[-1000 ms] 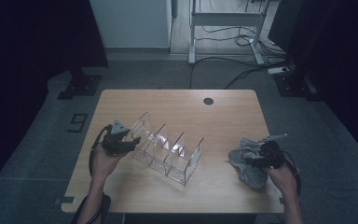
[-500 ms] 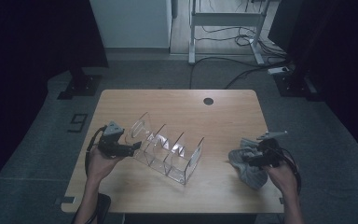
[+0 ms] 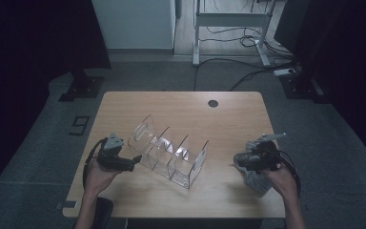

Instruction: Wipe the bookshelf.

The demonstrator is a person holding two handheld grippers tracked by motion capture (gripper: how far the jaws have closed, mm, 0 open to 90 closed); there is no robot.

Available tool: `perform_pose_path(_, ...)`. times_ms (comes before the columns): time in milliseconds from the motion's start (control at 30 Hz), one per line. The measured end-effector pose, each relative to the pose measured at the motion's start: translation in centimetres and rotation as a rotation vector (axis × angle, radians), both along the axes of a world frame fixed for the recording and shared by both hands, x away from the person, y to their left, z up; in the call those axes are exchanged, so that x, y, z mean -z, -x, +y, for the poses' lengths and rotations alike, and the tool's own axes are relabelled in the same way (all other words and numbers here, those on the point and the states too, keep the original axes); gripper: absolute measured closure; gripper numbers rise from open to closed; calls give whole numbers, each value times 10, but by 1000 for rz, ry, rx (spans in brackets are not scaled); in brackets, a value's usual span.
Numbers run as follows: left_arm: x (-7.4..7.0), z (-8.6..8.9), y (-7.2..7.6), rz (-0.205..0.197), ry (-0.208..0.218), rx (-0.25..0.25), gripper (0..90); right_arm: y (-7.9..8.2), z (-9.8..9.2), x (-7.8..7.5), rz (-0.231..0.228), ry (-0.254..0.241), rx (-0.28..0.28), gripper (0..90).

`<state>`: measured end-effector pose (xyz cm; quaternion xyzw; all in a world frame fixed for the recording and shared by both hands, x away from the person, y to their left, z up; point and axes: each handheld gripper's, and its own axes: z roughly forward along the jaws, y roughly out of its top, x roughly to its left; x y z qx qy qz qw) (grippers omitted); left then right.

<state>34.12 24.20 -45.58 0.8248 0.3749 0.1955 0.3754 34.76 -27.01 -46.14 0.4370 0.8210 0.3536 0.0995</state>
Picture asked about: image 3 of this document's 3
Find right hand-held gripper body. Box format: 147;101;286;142
251;133;287;173

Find person's right hand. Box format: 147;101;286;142
261;161;299;199

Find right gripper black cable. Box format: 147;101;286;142
277;151;302;197

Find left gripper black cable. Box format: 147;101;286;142
82;137;108;189

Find white desk frame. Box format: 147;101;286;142
193;0;277;67

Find person's left hand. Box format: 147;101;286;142
84;158;122;198

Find dark curtain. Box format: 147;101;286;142
274;0;366;173
0;0;112;204

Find black stand base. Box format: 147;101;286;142
279;74;328;103
58;68;105;103

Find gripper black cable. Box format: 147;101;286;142
277;151;302;197
82;137;108;189

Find white power strip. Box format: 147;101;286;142
273;68;296;77

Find grey knitted garment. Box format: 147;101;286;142
234;141;273;198

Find grey tape piece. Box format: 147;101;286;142
56;200;78;210

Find tangled black cables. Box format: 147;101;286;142
199;27;295;61

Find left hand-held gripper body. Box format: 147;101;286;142
96;133;124;172

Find white cabinet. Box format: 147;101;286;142
91;0;176;51

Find clear acrylic divided organizer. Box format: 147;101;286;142
127;114;210;190

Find black floor cable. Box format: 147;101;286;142
193;57;265;93
228;61;296;93

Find person's dark clothed leg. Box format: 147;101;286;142
92;197;114;229

